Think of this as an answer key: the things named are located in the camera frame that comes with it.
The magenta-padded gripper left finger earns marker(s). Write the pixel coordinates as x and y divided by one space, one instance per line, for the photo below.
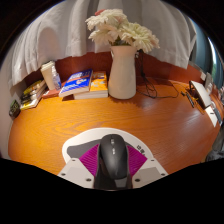
71 170

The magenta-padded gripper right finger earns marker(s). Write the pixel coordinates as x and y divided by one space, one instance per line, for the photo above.
150 170

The dark grey computer mouse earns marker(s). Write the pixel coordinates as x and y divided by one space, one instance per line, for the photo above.
113 155

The white and grey mouse pad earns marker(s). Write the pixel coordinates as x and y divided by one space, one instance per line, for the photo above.
83 140

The white and yellow book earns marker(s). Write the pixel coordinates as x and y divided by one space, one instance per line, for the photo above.
31 102

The red book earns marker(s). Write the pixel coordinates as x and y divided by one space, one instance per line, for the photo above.
51 93

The black book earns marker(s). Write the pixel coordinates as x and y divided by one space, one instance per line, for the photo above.
32 92
32 96

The dark mug with green inside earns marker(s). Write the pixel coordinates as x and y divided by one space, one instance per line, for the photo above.
14 108

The orange cover book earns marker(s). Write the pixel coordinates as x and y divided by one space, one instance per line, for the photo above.
99 83

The white flat device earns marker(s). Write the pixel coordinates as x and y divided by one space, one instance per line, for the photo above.
201 94

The yellow cover book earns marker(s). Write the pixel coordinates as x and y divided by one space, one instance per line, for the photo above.
33 86

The white ceramic jug vase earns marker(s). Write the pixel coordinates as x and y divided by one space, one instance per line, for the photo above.
122 76

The dark window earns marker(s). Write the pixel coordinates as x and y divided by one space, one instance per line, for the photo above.
203 50

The white pleated curtain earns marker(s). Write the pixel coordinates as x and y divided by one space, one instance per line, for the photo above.
66 30

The white flower bouquet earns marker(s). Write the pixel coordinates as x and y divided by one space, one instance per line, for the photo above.
123 30

